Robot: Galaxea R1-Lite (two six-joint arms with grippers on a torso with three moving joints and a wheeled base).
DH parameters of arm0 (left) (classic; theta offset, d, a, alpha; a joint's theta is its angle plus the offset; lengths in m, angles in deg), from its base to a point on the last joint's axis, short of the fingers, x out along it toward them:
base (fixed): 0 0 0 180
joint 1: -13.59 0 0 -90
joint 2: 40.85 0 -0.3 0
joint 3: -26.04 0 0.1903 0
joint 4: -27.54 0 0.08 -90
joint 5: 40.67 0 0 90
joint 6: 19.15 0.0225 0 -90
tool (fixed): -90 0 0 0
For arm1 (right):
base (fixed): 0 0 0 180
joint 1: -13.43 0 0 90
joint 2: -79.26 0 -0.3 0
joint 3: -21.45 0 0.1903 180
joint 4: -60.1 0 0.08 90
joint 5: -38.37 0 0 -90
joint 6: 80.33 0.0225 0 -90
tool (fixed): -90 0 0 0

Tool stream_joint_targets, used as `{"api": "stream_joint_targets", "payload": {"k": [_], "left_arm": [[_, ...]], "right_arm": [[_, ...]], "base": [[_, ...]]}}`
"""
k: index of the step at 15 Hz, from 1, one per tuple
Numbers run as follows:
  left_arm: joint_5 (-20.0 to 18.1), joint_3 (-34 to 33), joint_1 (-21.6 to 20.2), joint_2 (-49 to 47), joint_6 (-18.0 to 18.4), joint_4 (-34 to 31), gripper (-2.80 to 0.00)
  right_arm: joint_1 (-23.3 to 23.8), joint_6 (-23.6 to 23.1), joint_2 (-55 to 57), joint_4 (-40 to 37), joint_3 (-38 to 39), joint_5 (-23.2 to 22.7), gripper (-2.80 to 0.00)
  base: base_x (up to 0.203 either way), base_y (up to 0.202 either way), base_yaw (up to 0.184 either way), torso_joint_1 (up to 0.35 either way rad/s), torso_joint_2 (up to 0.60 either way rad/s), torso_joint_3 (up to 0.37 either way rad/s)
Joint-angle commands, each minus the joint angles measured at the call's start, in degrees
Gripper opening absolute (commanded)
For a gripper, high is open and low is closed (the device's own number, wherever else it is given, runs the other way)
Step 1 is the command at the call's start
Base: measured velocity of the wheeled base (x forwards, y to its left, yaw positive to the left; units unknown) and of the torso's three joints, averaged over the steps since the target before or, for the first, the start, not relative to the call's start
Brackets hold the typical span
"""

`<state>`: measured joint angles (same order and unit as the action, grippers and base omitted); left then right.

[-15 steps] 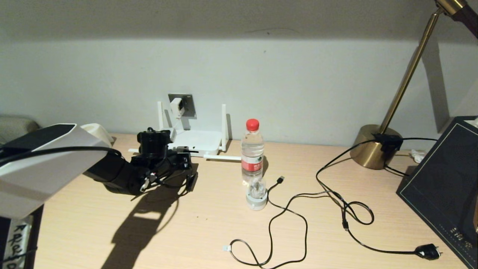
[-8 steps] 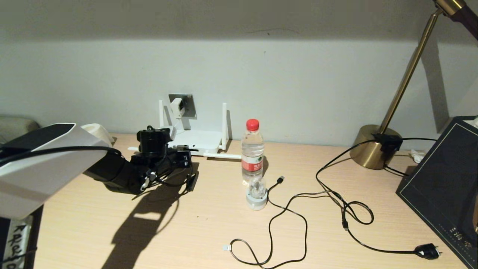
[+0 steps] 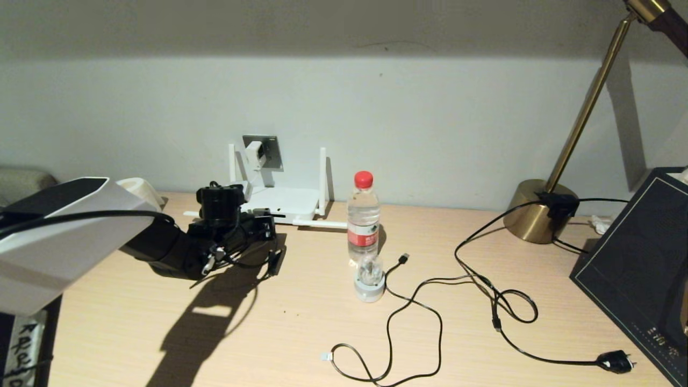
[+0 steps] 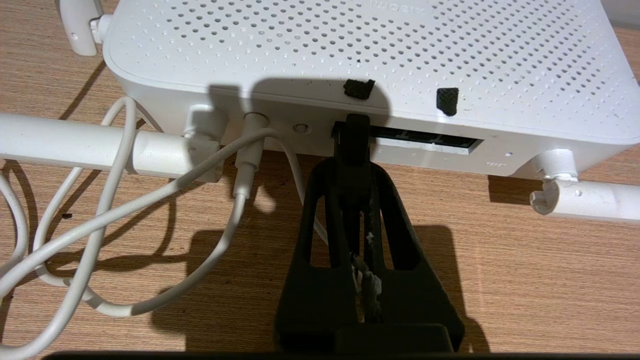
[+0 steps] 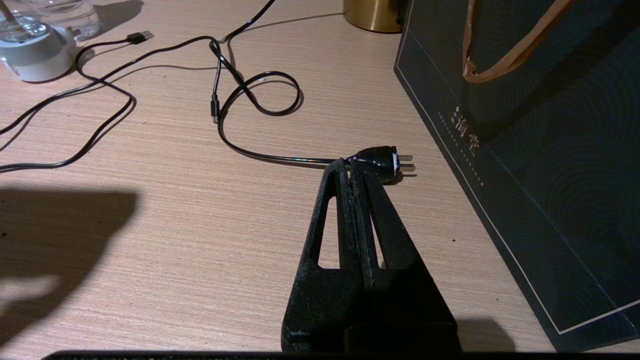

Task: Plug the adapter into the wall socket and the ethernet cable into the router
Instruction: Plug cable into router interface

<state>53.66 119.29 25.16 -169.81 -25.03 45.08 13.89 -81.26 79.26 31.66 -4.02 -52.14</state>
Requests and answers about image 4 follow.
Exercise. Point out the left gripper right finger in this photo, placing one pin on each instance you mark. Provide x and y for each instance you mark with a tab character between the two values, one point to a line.
415	300

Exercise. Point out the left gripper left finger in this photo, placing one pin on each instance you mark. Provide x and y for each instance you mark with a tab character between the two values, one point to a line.
310	300

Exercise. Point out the white router with antennas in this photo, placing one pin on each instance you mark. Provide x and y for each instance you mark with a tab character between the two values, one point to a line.
400	45

